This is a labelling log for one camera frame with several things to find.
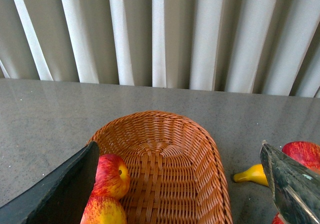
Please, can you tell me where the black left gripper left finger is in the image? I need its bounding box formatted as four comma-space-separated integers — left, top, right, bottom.
0, 141, 100, 223

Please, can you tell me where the worn left gripper right finger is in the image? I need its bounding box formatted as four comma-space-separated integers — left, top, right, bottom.
260, 140, 320, 223

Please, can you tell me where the yellow banana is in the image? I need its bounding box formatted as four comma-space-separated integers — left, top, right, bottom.
232, 164, 269, 186

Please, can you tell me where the red yellow apple lower left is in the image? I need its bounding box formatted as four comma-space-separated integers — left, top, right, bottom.
80, 196, 127, 224

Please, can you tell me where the red yellow apple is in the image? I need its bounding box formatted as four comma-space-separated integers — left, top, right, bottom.
90, 154, 131, 200
80, 196, 127, 224

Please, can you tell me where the red yellow apple upper left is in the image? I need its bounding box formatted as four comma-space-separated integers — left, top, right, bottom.
90, 154, 131, 200

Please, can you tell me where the left wicker basket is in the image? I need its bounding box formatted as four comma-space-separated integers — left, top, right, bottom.
92, 110, 233, 223

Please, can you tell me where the white pleated curtain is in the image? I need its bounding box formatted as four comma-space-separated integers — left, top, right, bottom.
0, 0, 320, 98

